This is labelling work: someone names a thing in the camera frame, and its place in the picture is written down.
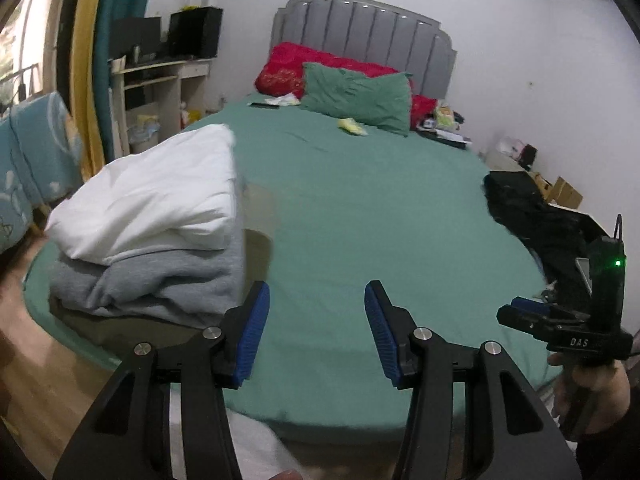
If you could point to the blue plastic bag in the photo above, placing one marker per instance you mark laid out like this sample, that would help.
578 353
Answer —
145 137

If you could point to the white desk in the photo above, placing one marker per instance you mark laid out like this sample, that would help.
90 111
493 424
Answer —
192 67

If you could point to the grey folded sweatshirt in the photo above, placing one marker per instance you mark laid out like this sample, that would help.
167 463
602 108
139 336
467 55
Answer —
165 285

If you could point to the pile of black clothes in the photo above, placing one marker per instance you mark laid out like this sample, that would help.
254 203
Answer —
525 210

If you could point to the green pillow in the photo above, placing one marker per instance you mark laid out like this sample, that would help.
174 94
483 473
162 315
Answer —
360 95

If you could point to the small black box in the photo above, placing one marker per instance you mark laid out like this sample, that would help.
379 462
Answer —
529 155

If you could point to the person's right hand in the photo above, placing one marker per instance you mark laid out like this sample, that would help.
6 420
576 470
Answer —
615 390

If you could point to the small yellow cloth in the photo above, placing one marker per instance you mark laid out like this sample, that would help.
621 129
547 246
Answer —
352 126

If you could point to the blue patterned quilt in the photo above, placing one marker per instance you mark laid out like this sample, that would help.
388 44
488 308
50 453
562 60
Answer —
35 160

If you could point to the window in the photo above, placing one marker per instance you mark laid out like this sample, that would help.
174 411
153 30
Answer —
25 35

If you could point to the white cloth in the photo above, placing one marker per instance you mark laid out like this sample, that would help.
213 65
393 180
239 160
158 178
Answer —
260 450

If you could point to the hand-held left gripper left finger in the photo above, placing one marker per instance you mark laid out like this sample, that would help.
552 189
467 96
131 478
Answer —
252 335

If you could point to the pile of books and papers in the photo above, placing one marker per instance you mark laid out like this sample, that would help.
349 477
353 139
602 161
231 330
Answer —
447 137

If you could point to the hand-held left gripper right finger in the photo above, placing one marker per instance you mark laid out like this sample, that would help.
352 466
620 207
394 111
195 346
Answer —
380 335

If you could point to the yellow curtain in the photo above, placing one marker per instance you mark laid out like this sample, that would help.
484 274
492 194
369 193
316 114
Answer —
87 60

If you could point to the grey padded headboard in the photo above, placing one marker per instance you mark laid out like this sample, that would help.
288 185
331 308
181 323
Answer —
380 35

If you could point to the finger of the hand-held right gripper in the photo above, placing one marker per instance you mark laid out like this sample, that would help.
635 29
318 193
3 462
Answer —
527 304
525 322

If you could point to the white nightstand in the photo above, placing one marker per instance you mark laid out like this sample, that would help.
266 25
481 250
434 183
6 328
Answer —
500 160

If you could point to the yellow plastic bag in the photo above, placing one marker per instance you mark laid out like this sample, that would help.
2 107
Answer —
445 117

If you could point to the teal curtain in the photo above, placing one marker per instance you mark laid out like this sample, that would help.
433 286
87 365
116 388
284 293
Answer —
125 35

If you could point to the cardboard box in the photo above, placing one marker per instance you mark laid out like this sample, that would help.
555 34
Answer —
567 195
542 185

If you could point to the person's right forearm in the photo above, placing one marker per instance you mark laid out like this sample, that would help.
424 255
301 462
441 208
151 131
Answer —
615 455

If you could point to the white crumpled paper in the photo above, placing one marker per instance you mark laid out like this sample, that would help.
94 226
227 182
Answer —
286 100

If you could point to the white hoodie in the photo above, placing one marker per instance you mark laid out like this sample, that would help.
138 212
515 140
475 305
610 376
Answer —
150 195

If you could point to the bed with green sheet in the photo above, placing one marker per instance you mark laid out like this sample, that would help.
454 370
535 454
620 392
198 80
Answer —
375 210

